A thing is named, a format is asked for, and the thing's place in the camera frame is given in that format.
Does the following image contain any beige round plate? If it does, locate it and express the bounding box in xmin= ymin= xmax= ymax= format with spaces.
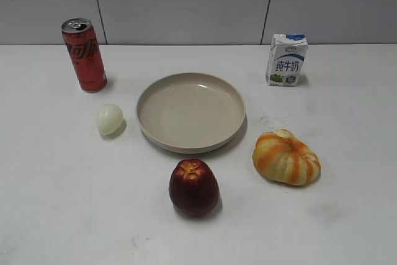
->
xmin=136 ymin=73 xmax=246 ymax=154

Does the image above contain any white blue milk carton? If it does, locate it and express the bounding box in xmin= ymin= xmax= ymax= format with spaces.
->
xmin=265 ymin=34 xmax=308 ymax=87

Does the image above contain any white egg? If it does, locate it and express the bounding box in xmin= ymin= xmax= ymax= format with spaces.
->
xmin=96 ymin=103 xmax=123 ymax=135

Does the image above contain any red cola can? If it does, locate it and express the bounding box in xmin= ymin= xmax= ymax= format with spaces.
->
xmin=61 ymin=18 xmax=107 ymax=92

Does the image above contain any dark red apple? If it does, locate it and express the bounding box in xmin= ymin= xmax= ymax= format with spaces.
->
xmin=169 ymin=158 xmax=220 ymax=217

